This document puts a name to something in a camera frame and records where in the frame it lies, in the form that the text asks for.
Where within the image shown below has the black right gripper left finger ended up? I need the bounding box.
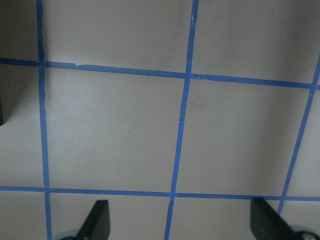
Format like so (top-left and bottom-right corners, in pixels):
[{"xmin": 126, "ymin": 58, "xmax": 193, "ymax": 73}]
[{"xmin": 76, "ymin": 200, "xmax": 111, "ymax": 240}]

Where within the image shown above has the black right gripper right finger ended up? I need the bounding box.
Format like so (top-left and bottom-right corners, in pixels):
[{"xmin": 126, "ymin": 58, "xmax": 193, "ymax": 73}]
[{"xmin": 250, "ymin": 197, "xmax": 297, "ymax": 240}]

